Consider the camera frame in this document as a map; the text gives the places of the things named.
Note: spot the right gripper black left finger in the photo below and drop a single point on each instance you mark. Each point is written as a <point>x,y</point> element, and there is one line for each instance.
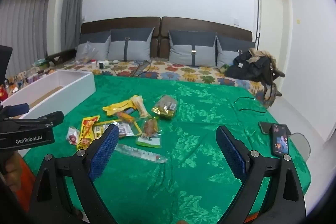
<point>50,200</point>

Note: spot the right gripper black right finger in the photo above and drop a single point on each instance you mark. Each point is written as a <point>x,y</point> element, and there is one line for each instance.
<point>283,201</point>

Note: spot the small white red snack packet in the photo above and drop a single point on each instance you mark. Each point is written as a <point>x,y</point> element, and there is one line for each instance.
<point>72,136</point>

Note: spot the yellow chicken feet snack pack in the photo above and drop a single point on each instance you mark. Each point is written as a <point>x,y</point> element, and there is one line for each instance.
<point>86,135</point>

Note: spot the plain yellow snack pouch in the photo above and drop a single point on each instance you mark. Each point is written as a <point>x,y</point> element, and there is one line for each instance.
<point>115,107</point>

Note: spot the long clear grey snack stick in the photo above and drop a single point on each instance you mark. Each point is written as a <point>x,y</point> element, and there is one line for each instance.
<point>140,153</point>

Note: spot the orange corn sausage packet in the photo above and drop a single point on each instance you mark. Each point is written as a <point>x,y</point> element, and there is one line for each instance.
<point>123,116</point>

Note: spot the orange blue sausage stick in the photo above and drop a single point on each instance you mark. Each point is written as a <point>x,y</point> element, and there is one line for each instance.
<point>129,110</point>

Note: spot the clear green brown meat pack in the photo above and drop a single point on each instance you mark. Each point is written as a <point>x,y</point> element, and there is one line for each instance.
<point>150,136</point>

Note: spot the clear beige biscuit packet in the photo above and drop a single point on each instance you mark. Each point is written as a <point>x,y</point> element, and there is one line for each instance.
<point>139,104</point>

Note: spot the person's left hand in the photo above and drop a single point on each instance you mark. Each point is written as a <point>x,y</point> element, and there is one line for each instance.
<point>13,168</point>

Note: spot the white storage box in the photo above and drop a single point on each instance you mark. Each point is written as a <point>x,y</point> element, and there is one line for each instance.
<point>59,91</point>

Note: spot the black smartphone lit screen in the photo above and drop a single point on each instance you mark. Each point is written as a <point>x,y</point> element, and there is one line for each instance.
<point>279,140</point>

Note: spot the far left grey cushion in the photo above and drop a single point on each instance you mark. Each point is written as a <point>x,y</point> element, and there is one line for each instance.
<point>101,40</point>

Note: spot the clear plastic bag on sofa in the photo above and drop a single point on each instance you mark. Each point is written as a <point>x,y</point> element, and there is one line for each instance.
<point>85,53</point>

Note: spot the white charger on sofa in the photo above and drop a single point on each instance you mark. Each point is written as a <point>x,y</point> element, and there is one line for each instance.
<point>102,64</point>

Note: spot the green floral tablecloth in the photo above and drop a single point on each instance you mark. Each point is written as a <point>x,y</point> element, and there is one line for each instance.
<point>195,184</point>

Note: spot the black jacket pile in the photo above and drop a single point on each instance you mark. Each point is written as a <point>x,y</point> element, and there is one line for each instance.
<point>258,67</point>

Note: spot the floral sofa cover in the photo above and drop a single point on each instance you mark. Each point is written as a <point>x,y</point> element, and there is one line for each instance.
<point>154,69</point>

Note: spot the gold green snack bag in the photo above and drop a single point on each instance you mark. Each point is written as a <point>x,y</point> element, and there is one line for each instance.
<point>165,107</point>

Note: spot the grey curtain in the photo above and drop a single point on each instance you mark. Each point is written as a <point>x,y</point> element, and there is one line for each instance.
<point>70,24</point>

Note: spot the far right grey cushion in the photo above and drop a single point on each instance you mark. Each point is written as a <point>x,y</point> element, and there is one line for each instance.
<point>230,48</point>

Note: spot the white door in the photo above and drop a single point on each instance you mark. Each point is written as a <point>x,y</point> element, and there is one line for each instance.
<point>269,29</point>

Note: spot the grey cushion with strap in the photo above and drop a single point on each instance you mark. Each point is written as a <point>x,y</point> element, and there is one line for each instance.
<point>192,48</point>
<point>130,44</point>

